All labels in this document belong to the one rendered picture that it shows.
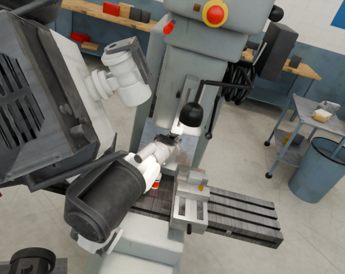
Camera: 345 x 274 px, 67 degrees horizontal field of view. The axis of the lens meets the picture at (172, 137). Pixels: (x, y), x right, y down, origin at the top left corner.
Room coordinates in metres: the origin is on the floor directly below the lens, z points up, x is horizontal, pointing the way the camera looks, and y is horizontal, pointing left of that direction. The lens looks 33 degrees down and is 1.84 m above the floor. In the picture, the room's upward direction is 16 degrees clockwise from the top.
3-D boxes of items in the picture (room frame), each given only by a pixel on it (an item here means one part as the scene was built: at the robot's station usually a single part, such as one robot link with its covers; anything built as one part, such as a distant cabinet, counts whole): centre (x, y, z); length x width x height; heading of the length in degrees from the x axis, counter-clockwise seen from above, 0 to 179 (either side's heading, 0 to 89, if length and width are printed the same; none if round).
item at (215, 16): (0.66, -0.01, 1.76); 0.04 x 0.03 x 0.04; 93
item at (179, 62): (0.92, 0.00, 1.47); 0.21 x 0.19 x 0.32; 93
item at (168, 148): (0.83, 0.03, 1.22); 0.13 x 0.12 x 0.10; 71
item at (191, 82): (0.81, -0.01, 1.45); 0.04 x 0.04 x 0.21; 3
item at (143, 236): (0.92, 0.00, 0.79); 0.50 x 0.35 x 0.12; 3
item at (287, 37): (1.23, -0.32, 1.62); 0.20 x 0.09 x 0.21; 3
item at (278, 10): (0.96, -0.15, 1.79); 0.45 x 0.04 x 0.04; 3
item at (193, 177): (0.92, -0.15, 1.04); 0.06 x 0.05 x 0.06; 95
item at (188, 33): (0.96, 0.00, 1.68); 0.34 x 0.24 x 0.10; 3
